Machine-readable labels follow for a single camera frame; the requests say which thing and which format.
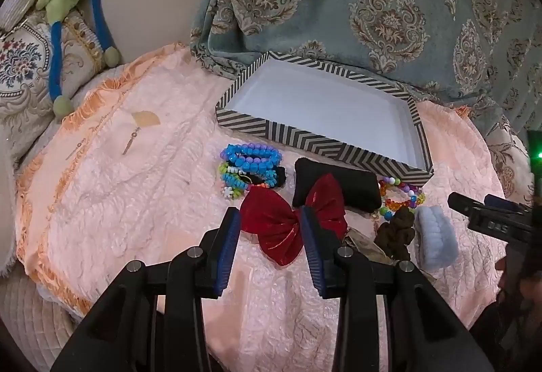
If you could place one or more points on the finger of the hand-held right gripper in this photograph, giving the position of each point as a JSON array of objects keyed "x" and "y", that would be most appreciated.
[
  {"x": 501, "y": 200},
  {"x": 478, "y": 215}
]

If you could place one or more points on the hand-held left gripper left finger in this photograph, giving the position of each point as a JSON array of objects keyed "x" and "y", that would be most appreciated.
[{"x": 226, "y": 253}]

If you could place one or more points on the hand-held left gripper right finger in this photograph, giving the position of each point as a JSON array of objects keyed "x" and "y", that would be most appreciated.
[{"x": 311, "y": 253}]

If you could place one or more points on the white fluffy hair scrunchie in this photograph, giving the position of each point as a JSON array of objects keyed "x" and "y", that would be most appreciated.
[{"x": 436, "y": 236}]

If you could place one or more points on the red shiny hair bow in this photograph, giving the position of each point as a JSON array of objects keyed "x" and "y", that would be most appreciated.
[{"x": 271, "y": 224}]

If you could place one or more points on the black small cushion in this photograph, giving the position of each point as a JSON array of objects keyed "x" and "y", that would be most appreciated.
[{"x": 351, "y": 186}]

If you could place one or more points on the brown hair scrunchie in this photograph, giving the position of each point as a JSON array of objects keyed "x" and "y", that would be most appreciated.
[{"x": 394, "y": 232}]

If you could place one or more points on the striped shallow box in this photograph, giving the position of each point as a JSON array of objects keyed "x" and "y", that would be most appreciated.
[{"x": 322, "y": 101}]

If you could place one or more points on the beige damask cushion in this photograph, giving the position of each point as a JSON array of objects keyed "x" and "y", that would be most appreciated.
[{"x": 504, "y": 156}]

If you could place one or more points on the earring on clear card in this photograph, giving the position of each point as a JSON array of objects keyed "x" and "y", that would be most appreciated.
[{"x": 364, "y": 245}]

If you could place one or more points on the black hair scrunchie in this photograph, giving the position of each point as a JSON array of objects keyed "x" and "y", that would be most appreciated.
[{"x": 277, "y": 177}]

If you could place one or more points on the peach fringed blanket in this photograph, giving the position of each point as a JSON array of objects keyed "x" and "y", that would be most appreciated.
[{"x": 127, "y": 207}]

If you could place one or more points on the gold dangling earring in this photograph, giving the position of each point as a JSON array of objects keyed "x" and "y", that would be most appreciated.
[
  {"x": 76, "y": 148},
  {"x": 129, "y": 143}
]

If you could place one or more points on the tan paper card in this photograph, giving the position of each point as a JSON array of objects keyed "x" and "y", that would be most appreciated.
[{"x": 146, "y": 119}]

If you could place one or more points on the cream quilted mat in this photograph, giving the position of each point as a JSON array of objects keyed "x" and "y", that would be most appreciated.
[{"x": 29, "y": 321}]

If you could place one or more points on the floral embroidered cushion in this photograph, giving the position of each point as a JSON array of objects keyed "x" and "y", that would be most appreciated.
[{"x": 25, "y": 59}]

